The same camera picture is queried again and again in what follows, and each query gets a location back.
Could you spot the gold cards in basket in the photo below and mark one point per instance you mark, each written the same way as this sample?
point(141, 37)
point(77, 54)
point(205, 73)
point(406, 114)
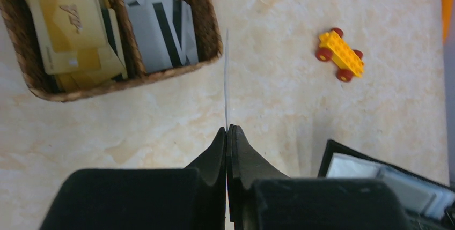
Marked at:
point(79, 42)

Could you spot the orange flashlight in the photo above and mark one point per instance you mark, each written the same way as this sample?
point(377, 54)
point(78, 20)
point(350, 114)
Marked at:
point(447, 4)

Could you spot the grey cards in basket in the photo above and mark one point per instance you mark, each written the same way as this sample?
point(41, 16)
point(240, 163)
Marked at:
point(164, 32)

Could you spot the orange toy brick car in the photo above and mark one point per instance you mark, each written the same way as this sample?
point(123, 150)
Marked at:
point(333, 48)

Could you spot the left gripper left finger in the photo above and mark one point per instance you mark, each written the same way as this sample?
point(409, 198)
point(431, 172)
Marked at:
point(193, 197)

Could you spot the grey credit card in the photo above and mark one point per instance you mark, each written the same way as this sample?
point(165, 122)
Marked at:
point(226, 81)

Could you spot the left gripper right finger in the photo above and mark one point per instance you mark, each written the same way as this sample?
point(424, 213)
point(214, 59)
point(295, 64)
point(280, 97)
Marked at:
point(262, 197)

